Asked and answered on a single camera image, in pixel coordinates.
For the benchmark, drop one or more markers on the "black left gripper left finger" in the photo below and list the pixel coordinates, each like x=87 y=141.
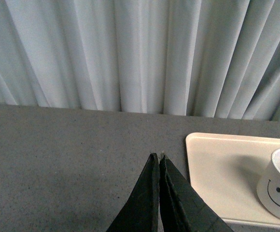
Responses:
x=140 y=212

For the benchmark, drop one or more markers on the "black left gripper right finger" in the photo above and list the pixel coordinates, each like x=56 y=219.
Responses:
x=181 y=208

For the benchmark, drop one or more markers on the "white smiley mug black handle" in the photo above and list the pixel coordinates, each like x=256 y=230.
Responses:
x=268 y=187

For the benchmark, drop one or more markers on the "beige rectangular plastic tray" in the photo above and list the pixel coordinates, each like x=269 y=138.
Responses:
x=224 y=170

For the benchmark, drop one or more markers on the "pale green pleated curtain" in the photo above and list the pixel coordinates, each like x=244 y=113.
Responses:
x=211 y=58

